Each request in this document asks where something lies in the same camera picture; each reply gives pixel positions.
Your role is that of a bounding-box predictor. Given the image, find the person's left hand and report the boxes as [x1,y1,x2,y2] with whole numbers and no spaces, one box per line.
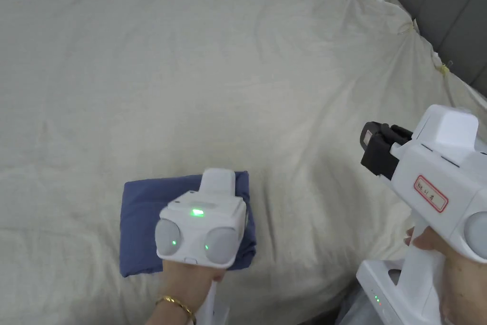
[159,259,227,305]

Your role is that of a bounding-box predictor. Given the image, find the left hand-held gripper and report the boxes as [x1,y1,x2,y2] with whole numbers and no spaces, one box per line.
[155,168,248,325]

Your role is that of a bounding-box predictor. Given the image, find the grey padded headboard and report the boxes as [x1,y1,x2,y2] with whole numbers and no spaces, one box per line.
[359,0,487,102]

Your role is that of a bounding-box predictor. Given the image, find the person's right hand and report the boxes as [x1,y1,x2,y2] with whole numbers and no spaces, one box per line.
[404,225,487,308]

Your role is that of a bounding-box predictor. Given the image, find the person's right forearm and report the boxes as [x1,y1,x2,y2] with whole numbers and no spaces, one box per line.
[445,304,487,325]

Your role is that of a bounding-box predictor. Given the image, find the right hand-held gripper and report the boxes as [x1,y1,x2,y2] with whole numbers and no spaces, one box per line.
[355,104,487,325]

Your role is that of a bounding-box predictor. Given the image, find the dark blue garment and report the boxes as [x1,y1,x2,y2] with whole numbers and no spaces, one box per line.
[121,170,258,278]

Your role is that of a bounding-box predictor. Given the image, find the person's left forearm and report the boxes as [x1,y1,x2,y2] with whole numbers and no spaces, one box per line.
[141,292,204,325]

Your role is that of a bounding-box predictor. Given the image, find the bed with beige sheet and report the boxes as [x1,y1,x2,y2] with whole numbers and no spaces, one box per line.
[0,0,487,325]

